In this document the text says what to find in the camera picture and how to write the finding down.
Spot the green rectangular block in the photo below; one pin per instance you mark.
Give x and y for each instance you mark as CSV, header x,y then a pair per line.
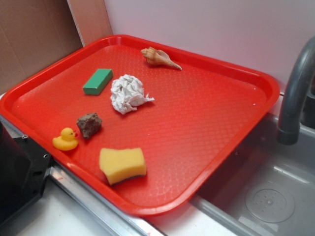
x,y
97,82

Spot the brown rough rock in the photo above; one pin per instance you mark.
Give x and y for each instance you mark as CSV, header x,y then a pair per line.
x,y
89,124

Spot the silver metal rail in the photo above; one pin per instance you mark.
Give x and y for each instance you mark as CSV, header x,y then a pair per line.
x,y
101,210

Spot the grey plastic sink basin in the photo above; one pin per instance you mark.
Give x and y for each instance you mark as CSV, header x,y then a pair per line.
x,y
264,188

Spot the orange spiral seashell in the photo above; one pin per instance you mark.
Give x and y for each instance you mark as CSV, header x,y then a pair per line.
x,y
156,57

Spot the yellow rubber duck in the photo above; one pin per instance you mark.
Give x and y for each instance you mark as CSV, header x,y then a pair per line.
x,y
66,141

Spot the yellow kitchen sponge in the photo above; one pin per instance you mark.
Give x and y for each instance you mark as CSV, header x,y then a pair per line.
x,y
121,164

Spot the brown cardboard panel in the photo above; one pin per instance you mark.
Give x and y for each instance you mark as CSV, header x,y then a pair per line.
x,y
33,35

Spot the crumpled white paper ball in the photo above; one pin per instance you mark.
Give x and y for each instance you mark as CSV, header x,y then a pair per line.
x,y
127,93

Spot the grey curved faucet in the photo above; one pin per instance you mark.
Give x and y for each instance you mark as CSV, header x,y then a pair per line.
x,y
298,105

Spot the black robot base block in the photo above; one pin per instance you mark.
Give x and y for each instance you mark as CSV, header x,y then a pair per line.
x,y
24,167

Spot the red plastic tray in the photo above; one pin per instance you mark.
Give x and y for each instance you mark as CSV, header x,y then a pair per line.
x,y
200,115

